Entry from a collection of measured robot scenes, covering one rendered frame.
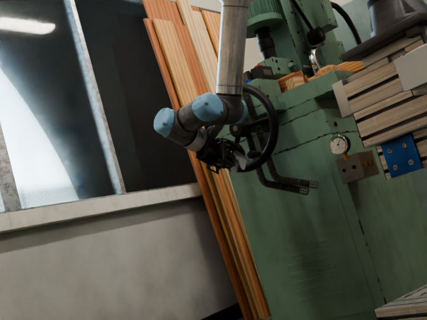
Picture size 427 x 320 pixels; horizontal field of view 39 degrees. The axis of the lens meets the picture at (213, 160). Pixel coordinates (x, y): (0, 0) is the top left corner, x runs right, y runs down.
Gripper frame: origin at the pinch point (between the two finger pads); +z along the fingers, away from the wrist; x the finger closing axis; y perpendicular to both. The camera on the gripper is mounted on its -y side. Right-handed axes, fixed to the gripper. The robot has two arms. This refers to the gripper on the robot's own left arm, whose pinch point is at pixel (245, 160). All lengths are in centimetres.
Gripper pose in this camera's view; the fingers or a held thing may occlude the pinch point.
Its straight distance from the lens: 190.8
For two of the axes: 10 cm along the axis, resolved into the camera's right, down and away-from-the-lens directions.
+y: 0.0, 8.4, -5.4
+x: 7.1, -3.7, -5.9
